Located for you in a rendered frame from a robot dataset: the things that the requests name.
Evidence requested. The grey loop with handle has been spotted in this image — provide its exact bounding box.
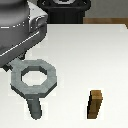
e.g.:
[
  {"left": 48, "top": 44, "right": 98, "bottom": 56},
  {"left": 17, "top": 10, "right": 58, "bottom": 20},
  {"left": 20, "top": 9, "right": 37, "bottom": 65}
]
[{"left": 10, "top": 58, "right": 60, "bottom": 120}]

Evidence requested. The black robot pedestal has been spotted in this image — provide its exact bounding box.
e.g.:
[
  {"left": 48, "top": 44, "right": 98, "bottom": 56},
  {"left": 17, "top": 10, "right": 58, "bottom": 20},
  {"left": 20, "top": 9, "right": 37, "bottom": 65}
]
[{"left": 36, "top": 0, "right": 92, "bottom": 25}]

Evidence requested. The brown wooden peg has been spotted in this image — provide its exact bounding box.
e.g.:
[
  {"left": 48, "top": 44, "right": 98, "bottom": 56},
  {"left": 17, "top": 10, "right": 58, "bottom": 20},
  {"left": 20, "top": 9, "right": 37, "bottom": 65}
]
[{"left": 87, "top": 89, "right": 104, "bottom": 120}]

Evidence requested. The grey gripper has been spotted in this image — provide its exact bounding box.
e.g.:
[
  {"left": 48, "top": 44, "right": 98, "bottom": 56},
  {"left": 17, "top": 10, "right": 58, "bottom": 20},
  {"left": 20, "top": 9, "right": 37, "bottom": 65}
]
[{"left": 0, "top": 50, "right": 28, "bottom": 72}]

